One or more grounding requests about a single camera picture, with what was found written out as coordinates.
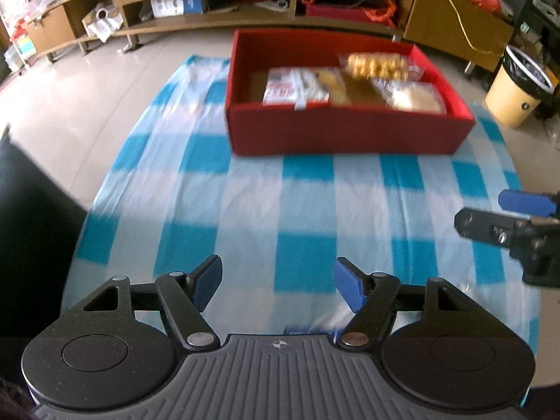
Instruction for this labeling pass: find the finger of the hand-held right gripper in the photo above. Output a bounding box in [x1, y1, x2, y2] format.
[454, 208, 560, 288]
[498, 189, 560, 220]

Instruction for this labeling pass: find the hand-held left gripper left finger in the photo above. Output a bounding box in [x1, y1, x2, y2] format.
[59, 254, 224, 353]

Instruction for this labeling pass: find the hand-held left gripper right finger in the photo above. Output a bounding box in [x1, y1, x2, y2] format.
[332, 257, 495, 353]

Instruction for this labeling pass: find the pale yellow snack packet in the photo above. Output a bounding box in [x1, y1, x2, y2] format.
[372, 79, 447, 114]

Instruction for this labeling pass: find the red cardboard box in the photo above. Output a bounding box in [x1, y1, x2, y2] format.
[224, 29, 477, 157]

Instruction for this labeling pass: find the clear packet of yellow puffs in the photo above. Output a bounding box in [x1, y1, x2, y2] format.
[339, 52, 425, 82]

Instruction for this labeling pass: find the white and red snack packet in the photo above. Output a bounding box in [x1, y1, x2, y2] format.
[262, 67, 331, 109]

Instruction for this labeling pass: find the blue checked tablecloth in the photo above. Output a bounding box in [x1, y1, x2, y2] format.
[61, 55, 543, 407]

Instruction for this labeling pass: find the beige trash bin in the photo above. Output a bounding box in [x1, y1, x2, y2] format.
[485, 45, 560, 130]

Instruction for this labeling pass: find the black furniture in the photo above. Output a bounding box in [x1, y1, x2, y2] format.
[0, 126, 90, 340]

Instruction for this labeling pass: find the black metal rack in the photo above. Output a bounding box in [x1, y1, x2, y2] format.
[511, 0, 560, 55]

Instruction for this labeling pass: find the wooden television stand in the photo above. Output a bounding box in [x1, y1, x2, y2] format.
[22, 0, 515, 71]

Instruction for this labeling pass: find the flat red box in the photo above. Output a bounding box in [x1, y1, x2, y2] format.
[306, 4, 373, 22]

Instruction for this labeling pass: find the blue and white carton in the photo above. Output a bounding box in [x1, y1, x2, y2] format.
[151, 0, 204, 17]

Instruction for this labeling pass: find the white plastic bag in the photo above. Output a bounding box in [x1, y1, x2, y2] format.
[83, 2, 124, 43]

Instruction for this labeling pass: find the white storage cart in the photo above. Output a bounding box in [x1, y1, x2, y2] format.
[2, 26, 36, 73]

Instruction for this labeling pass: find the yellow cable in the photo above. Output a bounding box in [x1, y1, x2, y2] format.
[431, 0, 504, 54]

